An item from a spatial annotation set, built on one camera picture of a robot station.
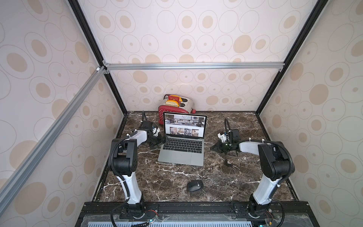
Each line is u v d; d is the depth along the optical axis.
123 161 0.51
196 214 0.73
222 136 0.92
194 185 0.80
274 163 0.50
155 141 0.86
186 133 1.01
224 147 0.85
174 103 0.97
